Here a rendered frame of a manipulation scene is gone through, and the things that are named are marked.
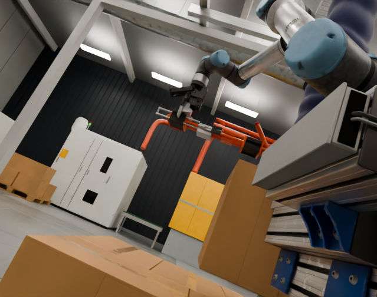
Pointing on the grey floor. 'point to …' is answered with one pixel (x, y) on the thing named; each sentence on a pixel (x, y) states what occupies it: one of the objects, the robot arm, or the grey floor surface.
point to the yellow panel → (192, 218)
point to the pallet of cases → (28, 180)
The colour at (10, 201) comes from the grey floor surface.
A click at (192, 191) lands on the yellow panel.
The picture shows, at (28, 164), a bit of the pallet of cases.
